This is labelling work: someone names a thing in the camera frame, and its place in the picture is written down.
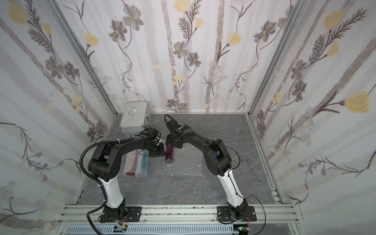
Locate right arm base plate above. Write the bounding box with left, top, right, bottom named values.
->
left=216, top=206, right=257, bottom=223

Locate white slotted cable duct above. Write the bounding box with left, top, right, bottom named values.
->
left=64, top=224, right=240, bottom=235

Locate silver metal first-aid case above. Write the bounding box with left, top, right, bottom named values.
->
left=119, top=101, right=151, bottom=133

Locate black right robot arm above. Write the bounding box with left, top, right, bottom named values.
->
left=166, top=124, right=248, bottom=220

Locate purple glass bottle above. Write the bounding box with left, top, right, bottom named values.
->
left=165, top=145, right=174, bottom=164

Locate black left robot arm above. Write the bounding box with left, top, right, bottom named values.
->
left=79, top=127, right=165, bottom=209

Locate bubble wrap sheet stack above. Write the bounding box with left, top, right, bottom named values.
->
left=154, top=144, right=204, bottom=176

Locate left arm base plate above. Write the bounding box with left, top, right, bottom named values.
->
left=99, top=206, right=142, bottom=223

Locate aluminium frame rail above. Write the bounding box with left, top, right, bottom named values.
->
left=57, top=204, right=299, bottom=225

